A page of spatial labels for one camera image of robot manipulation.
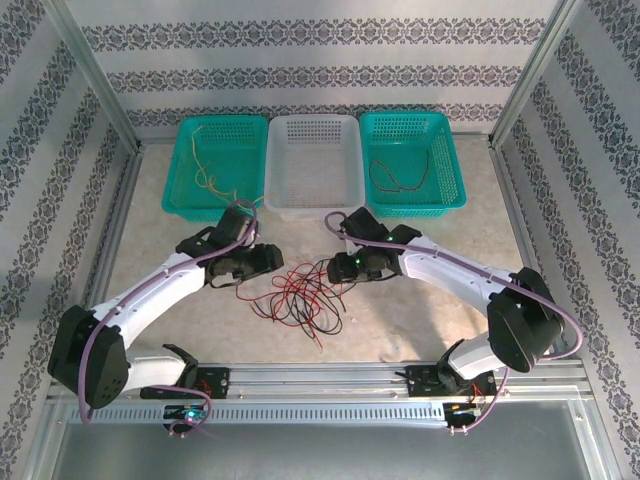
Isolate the white plastic basket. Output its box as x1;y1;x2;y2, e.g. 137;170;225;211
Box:
263;114;366;220

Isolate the grey metal sheet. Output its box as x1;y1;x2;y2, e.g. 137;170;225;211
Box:
29;402;616;480

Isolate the aluminium mounting rail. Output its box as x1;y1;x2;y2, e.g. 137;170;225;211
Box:
49;360;586;401

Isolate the slotted grey cable duct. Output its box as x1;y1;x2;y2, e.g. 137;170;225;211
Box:
67;403;451;426

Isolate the aluminium frame post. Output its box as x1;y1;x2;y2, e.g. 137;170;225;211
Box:
42;0;144;151
489;0;584;149

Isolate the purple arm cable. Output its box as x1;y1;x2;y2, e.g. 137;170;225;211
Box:
79;199;261;439
324;210;585;436

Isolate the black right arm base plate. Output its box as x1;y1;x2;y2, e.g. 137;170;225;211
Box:
405;363;498;400

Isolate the black cable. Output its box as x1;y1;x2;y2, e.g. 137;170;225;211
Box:
368;148;432;195
267;279;314;326
299;294;346;335
289;258;331;301

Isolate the teal plastic basket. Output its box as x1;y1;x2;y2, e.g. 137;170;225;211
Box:
358;110;469;220
160;115;270;224

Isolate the aluminium side rail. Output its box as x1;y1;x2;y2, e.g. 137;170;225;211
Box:
489;139;574;364
69;142;146;364

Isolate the yellow cable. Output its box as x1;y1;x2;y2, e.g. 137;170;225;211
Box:
197;169;280;207
190;124;221;194

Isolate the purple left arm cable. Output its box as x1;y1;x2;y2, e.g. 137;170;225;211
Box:
79;199;261;439

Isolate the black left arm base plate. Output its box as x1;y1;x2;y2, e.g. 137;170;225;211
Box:
139;366;232;400

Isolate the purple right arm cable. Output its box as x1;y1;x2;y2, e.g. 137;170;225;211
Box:
324;210;585;436

